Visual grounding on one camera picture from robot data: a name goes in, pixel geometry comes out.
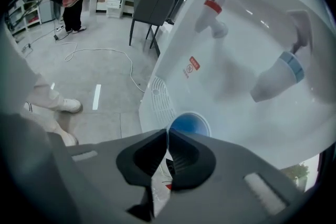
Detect person's white shoe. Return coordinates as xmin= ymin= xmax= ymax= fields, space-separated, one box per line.
xmin=59 ymin=130 xmax=79 ymax=146
xmin=62 ymin=98 xmax=83 ymax=114

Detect person's white trousers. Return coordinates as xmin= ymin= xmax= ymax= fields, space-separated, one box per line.
xmin=0 ymin=26 xmax=66 ymax=145

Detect red water dispenser tap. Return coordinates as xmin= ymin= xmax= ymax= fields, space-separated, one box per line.
xmin=194 ymin=0 xmax=229 ymax=39

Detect white floor cable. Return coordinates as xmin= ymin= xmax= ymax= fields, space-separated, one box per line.
xmin=56 ymin=41 xmax=146 ymax=94

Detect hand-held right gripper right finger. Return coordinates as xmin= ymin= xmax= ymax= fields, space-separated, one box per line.
xmin=157 ymin=129 xmax=316 ymax=224

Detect blue water dispenser tap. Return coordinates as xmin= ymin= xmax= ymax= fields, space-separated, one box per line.
xmin=249 ymin=9 xmax=314 ymax=103

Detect grey chair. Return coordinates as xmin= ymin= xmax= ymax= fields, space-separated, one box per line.
xmin=128 ymin=0 xmax=175 ymax=50

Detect green potted plant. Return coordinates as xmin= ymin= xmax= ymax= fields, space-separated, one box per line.
xmin=280 ymin=162 xmax=311 ymax=188

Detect white water dispenser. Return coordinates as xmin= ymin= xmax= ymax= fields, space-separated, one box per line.
xmin=138 ymin=0 xmax=336 ymax=170

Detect white desk with drawers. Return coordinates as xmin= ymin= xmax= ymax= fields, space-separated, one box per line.
xmin=104 ymin=0 xmax=144 ymax=18

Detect white open shelf rack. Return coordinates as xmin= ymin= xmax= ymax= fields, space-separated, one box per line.
xmin=5 ymin=0 xmax=43 ymax=35

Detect white drip tray grille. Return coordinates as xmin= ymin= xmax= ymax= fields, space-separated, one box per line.
xmin=149 ymin=76 xmax=177 ymax=126

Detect red warning sticker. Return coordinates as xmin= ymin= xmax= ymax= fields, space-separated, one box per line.
xmin=188 ymin=55 xmax=201 ymax=72

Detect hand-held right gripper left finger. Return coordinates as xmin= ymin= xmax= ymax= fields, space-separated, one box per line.
xmin=67 ymin=127 xmax=169 ymax=224

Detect white cup with blue inside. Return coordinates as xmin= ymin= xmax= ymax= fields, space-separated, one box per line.
xmin=167 ymin=112 xmax=212 ymax=137

